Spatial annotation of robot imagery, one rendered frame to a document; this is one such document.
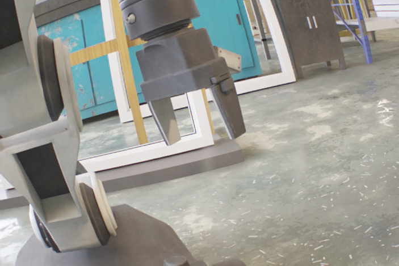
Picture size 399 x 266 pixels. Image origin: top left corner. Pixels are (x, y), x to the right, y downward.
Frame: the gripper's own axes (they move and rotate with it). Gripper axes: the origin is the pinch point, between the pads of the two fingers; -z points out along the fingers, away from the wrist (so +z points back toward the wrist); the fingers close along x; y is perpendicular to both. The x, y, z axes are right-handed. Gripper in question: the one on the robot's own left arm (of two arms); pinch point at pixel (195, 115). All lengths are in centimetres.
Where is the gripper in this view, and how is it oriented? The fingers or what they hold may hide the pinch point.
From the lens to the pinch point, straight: 54.3
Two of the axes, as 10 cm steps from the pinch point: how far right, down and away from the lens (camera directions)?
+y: 6.6, -3.5, 6.7
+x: 6.8, -1.1, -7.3
